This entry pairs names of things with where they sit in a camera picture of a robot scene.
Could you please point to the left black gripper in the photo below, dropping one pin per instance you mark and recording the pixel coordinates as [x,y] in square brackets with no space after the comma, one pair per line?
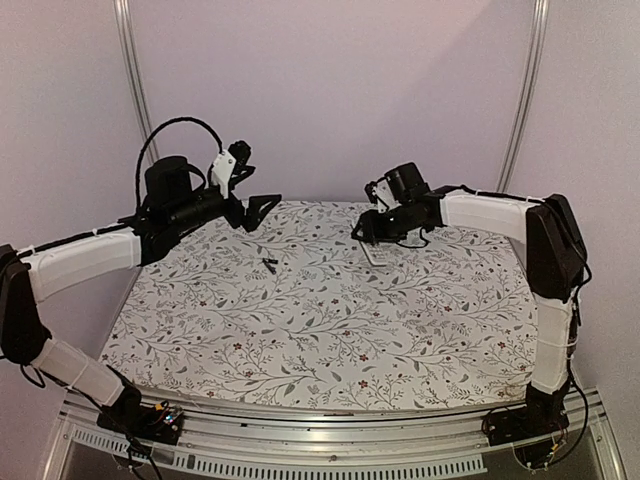
[252,219]

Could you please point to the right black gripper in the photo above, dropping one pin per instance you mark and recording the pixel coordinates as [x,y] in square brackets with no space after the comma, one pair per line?
[372,230]

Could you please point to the beige remote control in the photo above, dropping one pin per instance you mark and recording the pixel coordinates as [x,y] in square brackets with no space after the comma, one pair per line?
[375,254]

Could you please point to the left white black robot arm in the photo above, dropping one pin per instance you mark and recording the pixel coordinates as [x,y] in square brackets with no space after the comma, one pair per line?
[179,200]

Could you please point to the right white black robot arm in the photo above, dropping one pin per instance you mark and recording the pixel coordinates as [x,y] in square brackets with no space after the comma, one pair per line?
[556,270]

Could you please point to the floral patterned table mat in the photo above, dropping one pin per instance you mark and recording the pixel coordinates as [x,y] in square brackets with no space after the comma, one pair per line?
[449,322]

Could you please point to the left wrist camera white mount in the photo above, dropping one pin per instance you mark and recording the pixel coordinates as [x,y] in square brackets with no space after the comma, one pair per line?
[231,167]

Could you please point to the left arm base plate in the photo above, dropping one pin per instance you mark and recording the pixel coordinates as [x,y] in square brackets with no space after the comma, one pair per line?
[161,423]

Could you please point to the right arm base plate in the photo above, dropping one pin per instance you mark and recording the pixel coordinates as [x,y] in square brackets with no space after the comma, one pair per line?
[505,425]

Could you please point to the front aluminium rail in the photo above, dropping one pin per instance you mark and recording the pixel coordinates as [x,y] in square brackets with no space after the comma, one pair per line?
[228,440]

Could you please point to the left aluminium frame post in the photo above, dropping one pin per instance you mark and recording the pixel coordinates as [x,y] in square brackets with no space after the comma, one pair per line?
[125,29]

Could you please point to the aluminium frame post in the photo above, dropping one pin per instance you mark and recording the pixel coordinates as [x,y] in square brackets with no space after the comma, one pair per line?
[527,91]
[125,29]

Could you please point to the right aluminium frame post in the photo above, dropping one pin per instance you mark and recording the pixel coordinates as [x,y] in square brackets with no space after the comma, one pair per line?
[527,91]

